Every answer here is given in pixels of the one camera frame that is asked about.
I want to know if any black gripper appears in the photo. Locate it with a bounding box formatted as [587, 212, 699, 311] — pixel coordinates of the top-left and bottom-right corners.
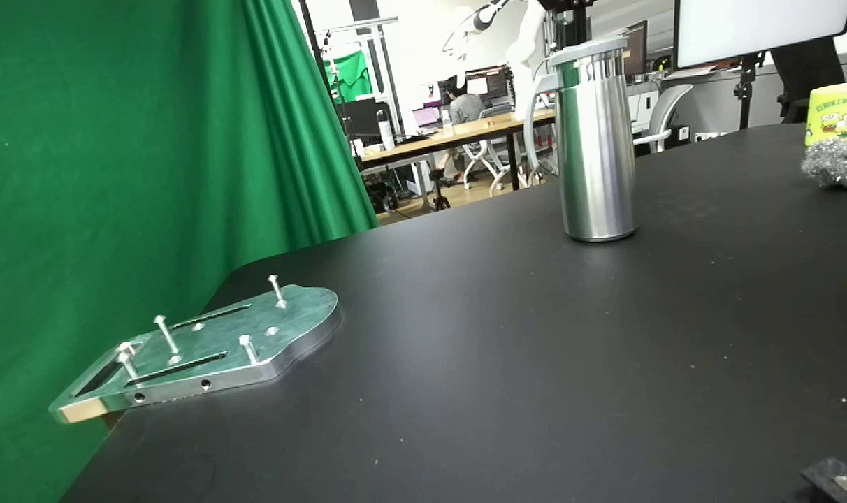
[536, 0, 599, 51]

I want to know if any metallic flask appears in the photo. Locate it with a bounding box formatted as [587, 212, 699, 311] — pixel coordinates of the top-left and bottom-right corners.
[546, 34, 643, 249]

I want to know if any seated person dark hair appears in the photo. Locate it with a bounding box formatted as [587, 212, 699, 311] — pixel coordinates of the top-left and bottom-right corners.
[443, 90, 488, 126]

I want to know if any wooden desk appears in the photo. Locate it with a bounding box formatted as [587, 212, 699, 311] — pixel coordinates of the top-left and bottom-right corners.
[352, 107, 563, 219]

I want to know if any laptop with pink screen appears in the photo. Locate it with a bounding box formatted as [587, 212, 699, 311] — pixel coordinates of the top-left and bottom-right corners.
[411, 101, 446, 133]

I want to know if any small green screen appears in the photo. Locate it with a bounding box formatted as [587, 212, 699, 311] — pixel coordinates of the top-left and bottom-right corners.
[330, 48, 376, 107]

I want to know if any small black monitor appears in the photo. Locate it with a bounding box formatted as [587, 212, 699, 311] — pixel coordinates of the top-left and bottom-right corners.
[337, 96, 386, 146]

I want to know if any black chair backrest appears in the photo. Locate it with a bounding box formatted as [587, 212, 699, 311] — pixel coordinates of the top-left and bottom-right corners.
[768, 34, 847, 126]

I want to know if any black backdrop stand pole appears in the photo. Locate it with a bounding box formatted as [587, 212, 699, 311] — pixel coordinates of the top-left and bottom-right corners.
[293, 0, 339, 101]

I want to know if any silver bolt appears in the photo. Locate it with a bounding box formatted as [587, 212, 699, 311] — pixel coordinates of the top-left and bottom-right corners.
[235, 333, 263, 370]
[265, 270, 292, 314]
[151, 314, 184, 361]
[113, 337, 144, 385]

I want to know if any green backdrop curtain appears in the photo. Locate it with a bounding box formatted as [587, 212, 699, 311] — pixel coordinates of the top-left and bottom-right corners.
[0, 0, 381, 503]

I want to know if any metal mounting plate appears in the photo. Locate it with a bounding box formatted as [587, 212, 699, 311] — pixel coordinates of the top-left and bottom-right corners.
[44, 282, 348, 427]

